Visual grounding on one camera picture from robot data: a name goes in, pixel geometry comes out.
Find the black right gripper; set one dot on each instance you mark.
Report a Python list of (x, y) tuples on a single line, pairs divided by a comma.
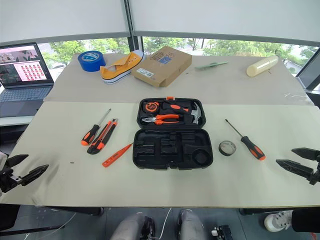
[(315, 176)]

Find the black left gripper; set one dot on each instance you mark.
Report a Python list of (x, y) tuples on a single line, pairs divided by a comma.
[(8, 180)]

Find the black orange utility knife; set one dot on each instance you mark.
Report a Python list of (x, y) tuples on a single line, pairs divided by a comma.
[(102, 138)]

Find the black electrical tape roll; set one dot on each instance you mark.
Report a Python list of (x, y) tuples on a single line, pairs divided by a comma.
[(221, 148)]

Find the orange voltage tester pen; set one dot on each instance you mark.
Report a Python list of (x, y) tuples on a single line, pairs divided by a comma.
[(115, 157)]

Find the black plastic tool case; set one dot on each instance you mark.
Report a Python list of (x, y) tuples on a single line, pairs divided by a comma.
[(172, 156)]

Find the white side desk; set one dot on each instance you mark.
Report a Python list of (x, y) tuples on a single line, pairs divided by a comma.
[(12, 121)]

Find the dark trouser leg of bystander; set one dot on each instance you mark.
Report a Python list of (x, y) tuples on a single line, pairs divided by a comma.
[(306, 220)]

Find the black table base bar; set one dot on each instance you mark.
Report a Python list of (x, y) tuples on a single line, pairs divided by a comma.
[(262, 211), (85, 210)]

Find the white sneaker of bystander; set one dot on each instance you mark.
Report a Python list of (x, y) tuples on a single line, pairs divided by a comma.
[(277, 221)]

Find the open laptop computer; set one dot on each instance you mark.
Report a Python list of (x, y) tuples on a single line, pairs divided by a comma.
[(20, 82)]

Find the dark monitor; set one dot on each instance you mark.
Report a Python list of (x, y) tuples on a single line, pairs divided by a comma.
[(310, 75)]

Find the cream plastic cylinder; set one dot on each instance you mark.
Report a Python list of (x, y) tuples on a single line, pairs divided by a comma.
[(261, 66)]

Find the black white floor device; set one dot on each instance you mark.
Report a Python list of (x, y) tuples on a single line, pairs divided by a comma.
[(223, 232)]

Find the grey leg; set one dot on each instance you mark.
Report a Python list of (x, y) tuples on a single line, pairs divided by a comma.
[(130, 226), (191, 225)]

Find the blue tape roll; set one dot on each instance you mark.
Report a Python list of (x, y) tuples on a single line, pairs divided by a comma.
[(90, 64)]

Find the green toothbrush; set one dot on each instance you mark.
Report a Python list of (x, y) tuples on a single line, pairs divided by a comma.
[(208, 65)]

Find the claw hammer black orange grip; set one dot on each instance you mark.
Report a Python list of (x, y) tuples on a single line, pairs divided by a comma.
[(178, 108)]

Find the orange canvas sneaker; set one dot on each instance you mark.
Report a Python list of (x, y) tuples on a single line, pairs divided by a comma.
[(120, 68)]

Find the black orange tape measure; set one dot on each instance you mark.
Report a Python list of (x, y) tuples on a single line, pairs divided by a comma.
[(152, 106)]

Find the white roller blind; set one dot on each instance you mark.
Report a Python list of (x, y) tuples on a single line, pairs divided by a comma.
[(225, 17), (62, 17)]

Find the brown cardboard box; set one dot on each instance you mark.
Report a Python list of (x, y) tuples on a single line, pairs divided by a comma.
[(162, 67)]

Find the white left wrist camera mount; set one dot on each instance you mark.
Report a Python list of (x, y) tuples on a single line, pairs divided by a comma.
[(2, 160)]

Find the dark window frame pillar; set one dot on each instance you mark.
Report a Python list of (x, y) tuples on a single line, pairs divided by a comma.
[(135, 42)]

